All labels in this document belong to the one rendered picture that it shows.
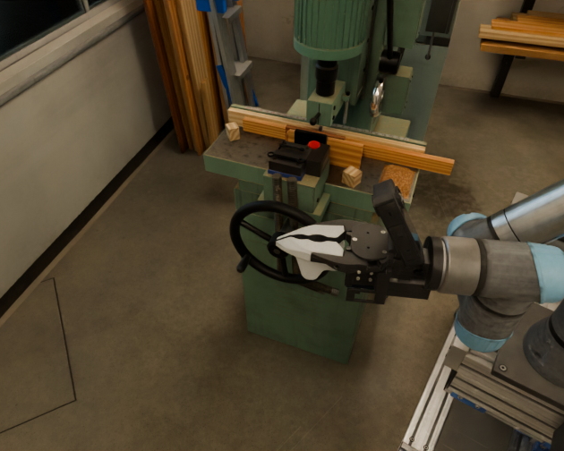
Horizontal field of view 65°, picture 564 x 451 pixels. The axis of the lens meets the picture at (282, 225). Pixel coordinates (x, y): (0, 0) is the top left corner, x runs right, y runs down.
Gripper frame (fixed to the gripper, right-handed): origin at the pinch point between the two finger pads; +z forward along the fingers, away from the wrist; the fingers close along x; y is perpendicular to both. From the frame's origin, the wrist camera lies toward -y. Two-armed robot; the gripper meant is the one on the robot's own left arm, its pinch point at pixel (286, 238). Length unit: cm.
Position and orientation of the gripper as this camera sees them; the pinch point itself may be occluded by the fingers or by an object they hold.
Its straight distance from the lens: 58.9
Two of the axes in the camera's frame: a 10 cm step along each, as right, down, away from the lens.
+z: -9.9, -0.8, 1.0
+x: 1.3, -6.2, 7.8
